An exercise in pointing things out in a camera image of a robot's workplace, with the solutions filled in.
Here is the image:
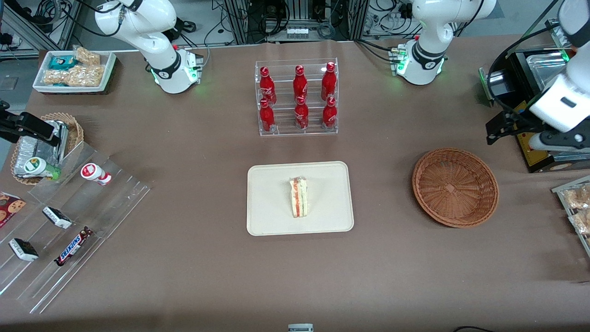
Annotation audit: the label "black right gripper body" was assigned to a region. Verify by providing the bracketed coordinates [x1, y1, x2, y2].
[0, 101, 24, 144]

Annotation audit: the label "triangular sandwich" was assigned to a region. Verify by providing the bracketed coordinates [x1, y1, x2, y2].
[289, 176, 309, 219]

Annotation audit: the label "small brown wicker basket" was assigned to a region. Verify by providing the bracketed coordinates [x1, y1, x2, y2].
[10, 112, 84, 185]

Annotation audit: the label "white tray of snacks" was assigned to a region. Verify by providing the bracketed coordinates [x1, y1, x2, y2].
[32, 50, 117, 95]

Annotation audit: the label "round brown wicker basket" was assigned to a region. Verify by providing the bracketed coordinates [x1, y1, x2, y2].
[412, 148, 500, 229]

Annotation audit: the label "grey tray of snack packs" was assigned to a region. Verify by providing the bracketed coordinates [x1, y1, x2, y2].
[552, 175, 590, 258]

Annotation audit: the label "beige rectangular serving tray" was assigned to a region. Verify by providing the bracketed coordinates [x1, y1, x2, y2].
[247, 161, 354, 237]

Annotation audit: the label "silver foil packs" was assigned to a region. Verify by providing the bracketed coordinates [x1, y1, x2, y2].
[14, 120, 70, 178]

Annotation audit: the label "black cabinet with yellow panel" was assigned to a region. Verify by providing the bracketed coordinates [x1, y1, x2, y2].
[488, 48, 590, 174]

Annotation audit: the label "green capped yoghurt bottle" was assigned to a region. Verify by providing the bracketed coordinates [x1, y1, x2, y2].
[23, 157, 61, 180]

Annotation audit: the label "clear plastic food container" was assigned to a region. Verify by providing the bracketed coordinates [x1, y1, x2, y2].
[525, 52, 570, 90]

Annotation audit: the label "large crispy rice snack pack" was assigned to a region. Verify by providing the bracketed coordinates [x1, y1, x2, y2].
[44, 65, 106, 87]

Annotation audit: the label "red capped yoghurt bottle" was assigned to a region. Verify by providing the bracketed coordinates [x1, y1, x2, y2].
[81, 163, 112, 186]

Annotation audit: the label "teal snack packet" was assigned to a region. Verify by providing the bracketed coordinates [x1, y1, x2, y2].
[48, 55, 77, 71]

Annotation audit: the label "chocolate chip cookie pack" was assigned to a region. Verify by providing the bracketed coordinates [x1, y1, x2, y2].
[0, 191, 27, 229]

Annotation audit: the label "small crispy rice snack pack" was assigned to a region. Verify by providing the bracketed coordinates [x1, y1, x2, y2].
[74, 46, 101, 66]

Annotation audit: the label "clear wrapped snack pack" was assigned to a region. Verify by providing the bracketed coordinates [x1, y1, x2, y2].
[569, 210, 590, 236]
[563, 184, 590, 210]

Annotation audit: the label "black white chocolate bar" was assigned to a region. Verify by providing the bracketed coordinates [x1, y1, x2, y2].
[8, 237, 40, 262]
[42, 206, 73, 230]

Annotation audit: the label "clear acrylic stepped display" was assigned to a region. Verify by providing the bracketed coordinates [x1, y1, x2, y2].
[0, 141, 152, 314]

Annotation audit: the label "Snickers bar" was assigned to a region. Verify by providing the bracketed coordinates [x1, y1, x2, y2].
[54, 226, 94, 267]

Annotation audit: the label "red Coca-Cola bottle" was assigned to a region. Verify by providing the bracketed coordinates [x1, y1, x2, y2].
[259, 67, 277, 106]
[293, 65, 308, 103]
[259, 98, 276, 133]
[294, 95, 309, 130]
[321, 62, 337, 101]
[322, 96, 337, 129]

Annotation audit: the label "clear acrylic bottle rack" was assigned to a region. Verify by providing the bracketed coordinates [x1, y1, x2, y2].
[255, 58, 338, 136]

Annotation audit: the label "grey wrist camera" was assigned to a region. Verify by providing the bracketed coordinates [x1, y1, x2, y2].
[528, 130, 590, 154]

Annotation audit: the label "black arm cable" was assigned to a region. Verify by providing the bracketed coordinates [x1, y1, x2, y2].
[486, 25, 561, 116]

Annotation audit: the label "aluminium frame rack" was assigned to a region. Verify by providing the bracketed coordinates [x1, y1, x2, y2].
[224, 0, 369, 44]

